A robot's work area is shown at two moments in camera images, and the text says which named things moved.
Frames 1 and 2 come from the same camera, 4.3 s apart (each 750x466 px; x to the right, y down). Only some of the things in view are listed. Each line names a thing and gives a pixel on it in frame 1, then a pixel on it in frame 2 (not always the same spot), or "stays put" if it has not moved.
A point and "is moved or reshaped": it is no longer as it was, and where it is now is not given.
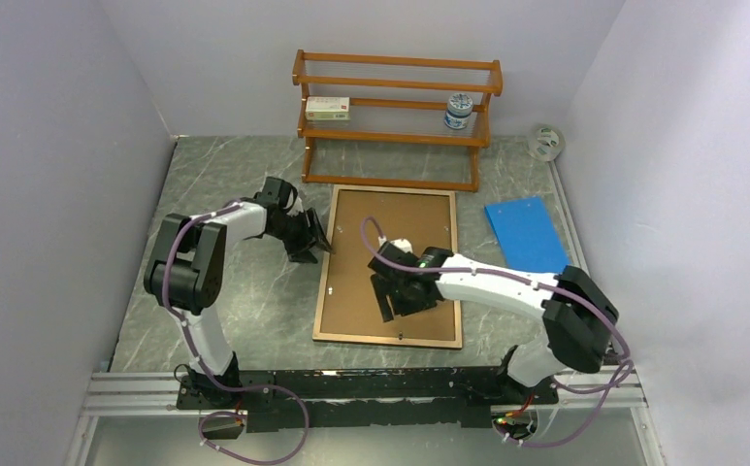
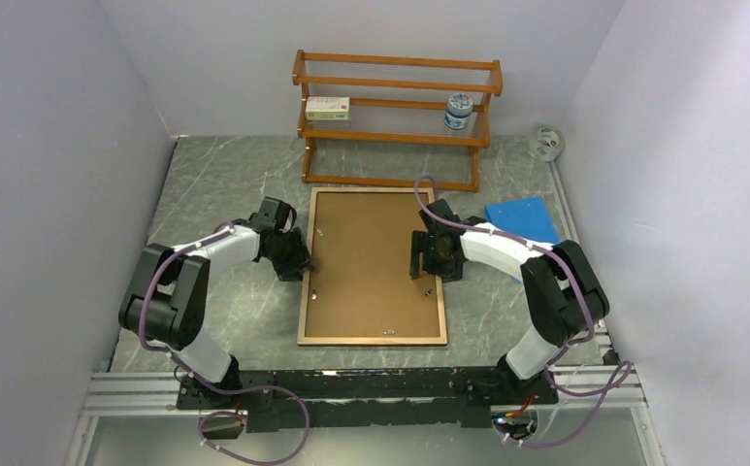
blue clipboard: (527, 235) stays put
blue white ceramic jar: (460, 106) stays put
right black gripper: (383, 287) -> (421, 242)
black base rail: (448, 396) stays put
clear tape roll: (546, 144) stays put
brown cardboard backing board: (351, 305) is moved or reshaped
